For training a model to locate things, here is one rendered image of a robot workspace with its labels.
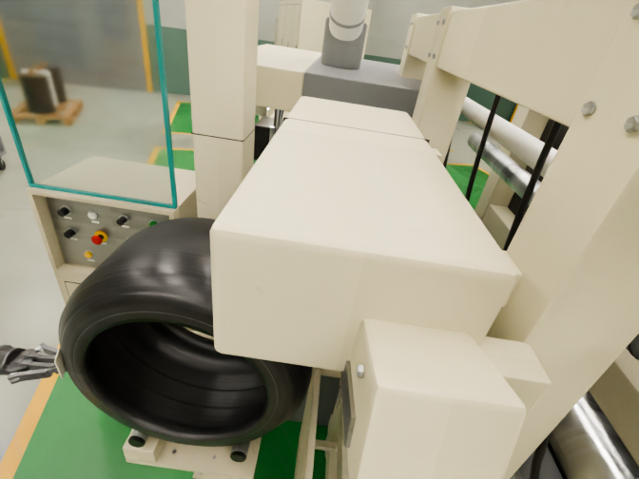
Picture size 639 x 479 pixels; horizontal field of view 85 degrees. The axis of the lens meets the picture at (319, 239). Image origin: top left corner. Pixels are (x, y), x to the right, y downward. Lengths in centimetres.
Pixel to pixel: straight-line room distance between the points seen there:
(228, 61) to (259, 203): 60
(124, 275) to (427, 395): 64
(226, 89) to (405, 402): 78
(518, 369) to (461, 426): 14
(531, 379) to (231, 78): 79
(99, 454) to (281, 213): 206
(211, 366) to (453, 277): 106
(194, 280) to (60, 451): 173
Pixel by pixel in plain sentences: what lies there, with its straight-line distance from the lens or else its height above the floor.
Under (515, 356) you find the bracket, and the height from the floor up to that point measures 169.
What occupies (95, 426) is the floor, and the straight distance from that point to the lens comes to 236.
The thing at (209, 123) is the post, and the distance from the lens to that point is 93.
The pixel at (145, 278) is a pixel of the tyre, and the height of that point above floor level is 147.
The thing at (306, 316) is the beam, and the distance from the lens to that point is 31.
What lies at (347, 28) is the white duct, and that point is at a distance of 136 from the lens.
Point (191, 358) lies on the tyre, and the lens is 128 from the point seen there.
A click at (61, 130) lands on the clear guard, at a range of 151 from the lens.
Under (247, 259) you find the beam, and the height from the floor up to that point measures 176.
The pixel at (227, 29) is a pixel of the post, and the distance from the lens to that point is 88.
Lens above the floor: 193
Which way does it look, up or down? 32 degrees down
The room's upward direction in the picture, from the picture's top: 9 degrees clockwise
